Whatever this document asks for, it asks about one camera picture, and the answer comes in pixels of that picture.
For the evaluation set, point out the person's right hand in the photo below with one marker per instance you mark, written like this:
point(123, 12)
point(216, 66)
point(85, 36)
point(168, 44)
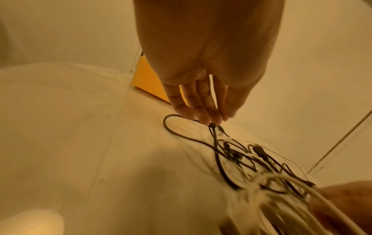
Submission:
point(348, 202)

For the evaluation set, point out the person's left hand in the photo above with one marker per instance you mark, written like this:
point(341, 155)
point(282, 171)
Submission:
point(209, 45)

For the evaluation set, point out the yellow box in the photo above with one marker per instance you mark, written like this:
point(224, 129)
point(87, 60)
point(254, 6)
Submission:
point(145, 80)

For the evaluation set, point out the white marble table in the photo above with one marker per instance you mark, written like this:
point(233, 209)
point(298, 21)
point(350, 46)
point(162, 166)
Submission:
point(72, 137)

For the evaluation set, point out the metal blind track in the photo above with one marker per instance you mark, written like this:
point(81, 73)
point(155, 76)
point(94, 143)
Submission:
point(136, 62)
point(340, 142)

